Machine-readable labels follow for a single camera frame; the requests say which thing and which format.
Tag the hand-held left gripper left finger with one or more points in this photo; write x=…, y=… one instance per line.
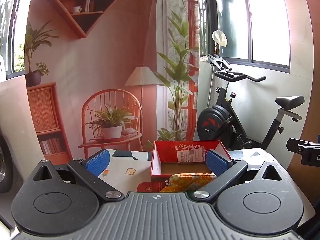
x=96, y=161

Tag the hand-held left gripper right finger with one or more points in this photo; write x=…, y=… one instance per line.
x=216, y=162

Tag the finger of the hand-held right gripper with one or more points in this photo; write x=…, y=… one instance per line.
x=295, y=145

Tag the yellow patterned snack bag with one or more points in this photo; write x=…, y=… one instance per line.
x=190, y=180

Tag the red cardboard box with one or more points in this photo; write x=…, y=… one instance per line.
x=165, y=148

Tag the printed tablecloth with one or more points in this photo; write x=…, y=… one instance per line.
x=125, y=162

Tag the black exercise bike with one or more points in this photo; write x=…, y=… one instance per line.
x=212, y=122

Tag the brown wooden door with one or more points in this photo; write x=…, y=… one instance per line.
x=312, y=92

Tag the washing machine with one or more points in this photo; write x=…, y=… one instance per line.
x=5, y=170

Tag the white mop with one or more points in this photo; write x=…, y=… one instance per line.
x=220, y=37

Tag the dark-framed window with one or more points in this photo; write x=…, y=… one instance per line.
x=270, y=17
x=10, y=30

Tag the printed room wall poster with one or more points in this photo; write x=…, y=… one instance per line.
x=100, y=67

